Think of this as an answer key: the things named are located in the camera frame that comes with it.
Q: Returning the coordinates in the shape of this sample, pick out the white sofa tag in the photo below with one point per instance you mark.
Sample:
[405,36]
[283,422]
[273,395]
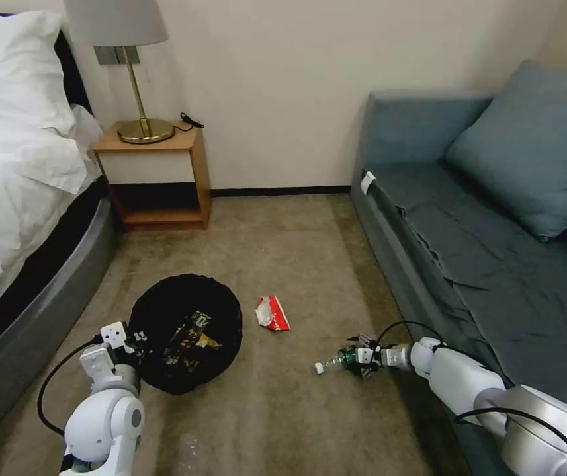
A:
[368,182]

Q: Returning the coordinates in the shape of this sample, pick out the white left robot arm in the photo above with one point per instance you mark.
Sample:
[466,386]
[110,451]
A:
[109,411]

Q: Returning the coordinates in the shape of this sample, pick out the grey wall plate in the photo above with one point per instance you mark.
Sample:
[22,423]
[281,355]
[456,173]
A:
[107,54]

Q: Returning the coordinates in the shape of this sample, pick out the clear plastic bottle green label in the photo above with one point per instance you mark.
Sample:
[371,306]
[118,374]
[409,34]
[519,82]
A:
[335,363]

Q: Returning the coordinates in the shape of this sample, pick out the red white paper packet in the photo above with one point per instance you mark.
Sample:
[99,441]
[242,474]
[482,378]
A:
[273,315]

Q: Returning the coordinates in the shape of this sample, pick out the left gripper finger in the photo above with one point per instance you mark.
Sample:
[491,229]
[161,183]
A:
[143,353]
[140,336]

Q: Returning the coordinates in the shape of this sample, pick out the wooden nightstand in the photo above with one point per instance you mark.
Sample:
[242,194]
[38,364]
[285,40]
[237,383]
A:
[154,158]

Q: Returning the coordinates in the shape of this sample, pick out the black headboard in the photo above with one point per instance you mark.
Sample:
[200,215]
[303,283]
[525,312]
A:
[72,74]

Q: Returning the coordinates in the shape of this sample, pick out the grey bed base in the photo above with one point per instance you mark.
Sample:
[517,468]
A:
[50,307]

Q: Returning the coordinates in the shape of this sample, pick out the black round trash bin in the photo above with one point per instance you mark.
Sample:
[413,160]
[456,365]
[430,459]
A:
[164,307]

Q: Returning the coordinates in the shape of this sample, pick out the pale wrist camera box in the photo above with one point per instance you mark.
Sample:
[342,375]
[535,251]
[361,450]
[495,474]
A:
[113,334]
[364,355]

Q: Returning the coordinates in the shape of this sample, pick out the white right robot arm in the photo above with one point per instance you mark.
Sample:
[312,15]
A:
[467,374]

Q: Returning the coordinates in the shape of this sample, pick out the white pillow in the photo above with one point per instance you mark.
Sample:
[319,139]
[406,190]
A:
[10,84]

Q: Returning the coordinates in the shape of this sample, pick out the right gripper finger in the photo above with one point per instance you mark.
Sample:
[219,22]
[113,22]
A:
[362,371]
[362,342]

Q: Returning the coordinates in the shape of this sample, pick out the dark snack wrapper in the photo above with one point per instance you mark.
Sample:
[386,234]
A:
[194,337]

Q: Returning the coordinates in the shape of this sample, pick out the blue grey cushion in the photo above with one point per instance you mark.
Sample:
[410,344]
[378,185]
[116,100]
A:
[526,149]

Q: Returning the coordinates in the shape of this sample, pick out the blue grey sofa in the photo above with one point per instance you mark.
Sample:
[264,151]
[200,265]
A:
[462,258]

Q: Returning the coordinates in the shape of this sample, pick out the brass table lamp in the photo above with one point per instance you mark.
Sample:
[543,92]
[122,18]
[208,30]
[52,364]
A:
[114,20]

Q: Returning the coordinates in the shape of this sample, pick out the white duvet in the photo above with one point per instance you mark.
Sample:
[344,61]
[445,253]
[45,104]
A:
[10,213]

